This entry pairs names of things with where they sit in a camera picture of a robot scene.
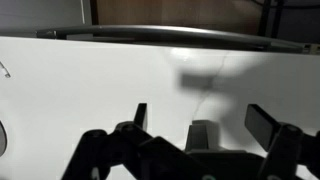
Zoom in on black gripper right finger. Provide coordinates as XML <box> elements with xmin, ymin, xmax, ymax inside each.
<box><xmin>244</xmin><ymin>103</ymin><xmax>320</xmax><ymax>180</ymax></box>

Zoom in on dark grey oven door handle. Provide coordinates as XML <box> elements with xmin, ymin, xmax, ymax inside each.
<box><xmin>35</xmin><ymin>25</ymin><xmax>316</xmax><ymax>54</ymax></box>

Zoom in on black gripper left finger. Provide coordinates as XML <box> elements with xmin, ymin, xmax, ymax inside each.
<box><xmin>61</xmin><ymin>103</ymin><xmax>208</xmax><ymax>180</ymax></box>

